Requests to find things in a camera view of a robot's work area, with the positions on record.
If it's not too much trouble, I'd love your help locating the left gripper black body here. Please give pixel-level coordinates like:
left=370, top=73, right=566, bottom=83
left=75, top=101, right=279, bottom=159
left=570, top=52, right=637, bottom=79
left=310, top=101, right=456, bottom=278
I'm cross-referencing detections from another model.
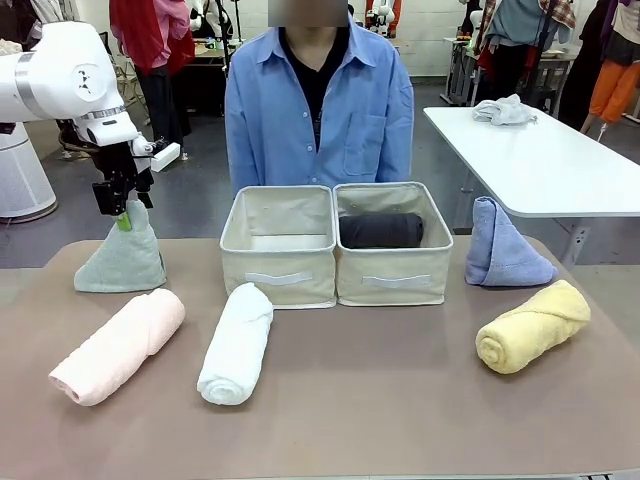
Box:
left=89, top=142, right=154, bottom=202

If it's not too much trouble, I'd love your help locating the green cone-folded towel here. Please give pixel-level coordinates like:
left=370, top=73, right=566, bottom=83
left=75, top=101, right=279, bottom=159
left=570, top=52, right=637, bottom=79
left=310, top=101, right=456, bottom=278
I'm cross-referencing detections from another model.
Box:
left=73, top=199, right=167, bottom=294

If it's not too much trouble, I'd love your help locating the pink towel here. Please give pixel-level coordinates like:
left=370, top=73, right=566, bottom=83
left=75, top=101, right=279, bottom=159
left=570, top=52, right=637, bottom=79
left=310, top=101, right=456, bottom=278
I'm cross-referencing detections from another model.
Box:
left=48, top=288, right=186, bottom=407

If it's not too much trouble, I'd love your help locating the beige fabric storage box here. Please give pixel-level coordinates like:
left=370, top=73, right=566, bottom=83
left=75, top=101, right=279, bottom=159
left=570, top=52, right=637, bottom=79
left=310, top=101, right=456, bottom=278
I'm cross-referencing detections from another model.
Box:
left=332, top=181, right=454, bottom=307
left=219, top=184, right=337, bottom=311

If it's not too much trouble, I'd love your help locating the yellow towel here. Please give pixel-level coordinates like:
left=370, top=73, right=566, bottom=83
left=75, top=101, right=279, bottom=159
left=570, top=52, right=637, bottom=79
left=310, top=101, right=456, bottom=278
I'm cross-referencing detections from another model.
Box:
left=474, top=279, right=592, bottom=375

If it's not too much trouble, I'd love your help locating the white folding table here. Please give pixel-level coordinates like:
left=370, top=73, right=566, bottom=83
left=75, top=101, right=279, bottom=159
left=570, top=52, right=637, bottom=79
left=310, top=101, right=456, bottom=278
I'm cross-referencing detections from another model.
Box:
left=422, top=104, right=640, bottom=271

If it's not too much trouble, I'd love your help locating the white box on floor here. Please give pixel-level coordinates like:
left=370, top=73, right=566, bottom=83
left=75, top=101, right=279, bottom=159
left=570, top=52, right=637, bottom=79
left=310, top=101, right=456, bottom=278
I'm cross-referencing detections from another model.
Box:
left=149, top=142, right=181, bottom=174

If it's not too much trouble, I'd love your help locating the white cylindrical air purifier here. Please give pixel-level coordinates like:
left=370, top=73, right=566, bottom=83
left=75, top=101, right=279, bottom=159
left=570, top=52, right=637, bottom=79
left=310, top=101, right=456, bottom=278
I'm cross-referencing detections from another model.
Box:
left=0, top=122, right=57, bottom=221

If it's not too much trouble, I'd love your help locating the mannequin with red clothes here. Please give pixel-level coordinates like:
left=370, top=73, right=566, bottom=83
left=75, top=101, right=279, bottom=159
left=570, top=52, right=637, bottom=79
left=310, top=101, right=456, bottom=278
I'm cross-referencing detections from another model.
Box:
left=108, top=0, right=197, bottom=146

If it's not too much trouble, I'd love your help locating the person in blue shirt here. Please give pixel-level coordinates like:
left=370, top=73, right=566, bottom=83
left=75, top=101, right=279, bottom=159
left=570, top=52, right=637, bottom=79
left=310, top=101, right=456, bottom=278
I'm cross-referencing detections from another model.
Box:
left=224, top=0, right=416, bottom=194

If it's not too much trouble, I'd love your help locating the white rolled towel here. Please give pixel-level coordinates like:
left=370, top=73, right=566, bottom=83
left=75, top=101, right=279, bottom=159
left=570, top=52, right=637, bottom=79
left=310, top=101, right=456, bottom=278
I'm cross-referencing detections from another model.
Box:
left=196, top=281, right=275, bottom=406

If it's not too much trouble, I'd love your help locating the dark grey rolled towel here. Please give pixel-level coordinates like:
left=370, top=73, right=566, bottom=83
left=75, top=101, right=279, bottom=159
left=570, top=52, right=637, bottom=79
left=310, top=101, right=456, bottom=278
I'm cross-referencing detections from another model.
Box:
left=338, top=213, right=425, bottom=250

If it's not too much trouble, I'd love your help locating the blue cone-folded towel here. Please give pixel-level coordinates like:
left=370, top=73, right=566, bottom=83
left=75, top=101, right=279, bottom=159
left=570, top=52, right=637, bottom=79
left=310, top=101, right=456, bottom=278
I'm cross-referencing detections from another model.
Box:
left=464, top=195, right=559, bottom=288

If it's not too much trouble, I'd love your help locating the crumpled grey cloth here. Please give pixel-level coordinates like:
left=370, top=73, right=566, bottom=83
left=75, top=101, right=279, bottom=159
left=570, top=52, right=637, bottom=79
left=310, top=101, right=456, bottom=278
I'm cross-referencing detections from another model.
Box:
left=472, top=93, right=539, bottom=126

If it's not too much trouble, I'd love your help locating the mannequin with teal top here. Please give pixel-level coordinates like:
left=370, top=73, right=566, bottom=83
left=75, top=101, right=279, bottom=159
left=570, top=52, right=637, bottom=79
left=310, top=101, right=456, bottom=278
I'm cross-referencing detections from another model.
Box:
left=477, top=0, right=576, bottom=101

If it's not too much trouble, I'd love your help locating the mannequin with orange trousers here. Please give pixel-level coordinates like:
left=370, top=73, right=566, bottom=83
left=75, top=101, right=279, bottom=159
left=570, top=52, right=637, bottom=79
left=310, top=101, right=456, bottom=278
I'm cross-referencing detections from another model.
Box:
left=579, top=0, right=640, bottom=134

